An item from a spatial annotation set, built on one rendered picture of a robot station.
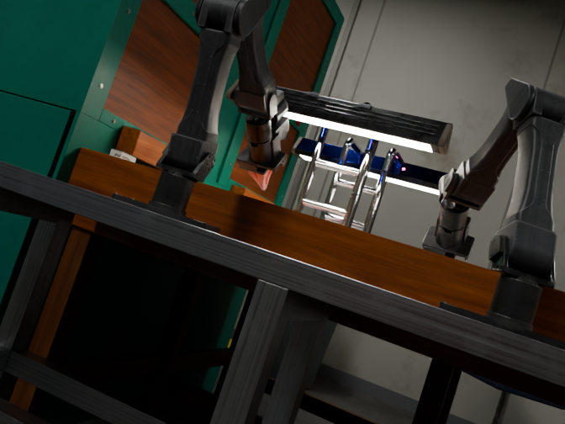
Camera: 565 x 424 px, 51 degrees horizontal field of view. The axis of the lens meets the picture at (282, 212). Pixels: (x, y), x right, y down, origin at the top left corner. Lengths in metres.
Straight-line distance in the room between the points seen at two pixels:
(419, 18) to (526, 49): 0.75
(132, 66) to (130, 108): 0.11
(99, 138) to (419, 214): 2.81
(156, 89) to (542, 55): 3.09
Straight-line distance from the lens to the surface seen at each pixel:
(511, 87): 1.15
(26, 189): 1.01
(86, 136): 1.54
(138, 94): 1.68
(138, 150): 1.60
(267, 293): 0.79
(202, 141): 1.07
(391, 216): 4.06
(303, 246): 1.20
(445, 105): 4.22
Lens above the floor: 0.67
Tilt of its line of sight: 4 degrees up
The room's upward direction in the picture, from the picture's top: 19 degrees clockwise
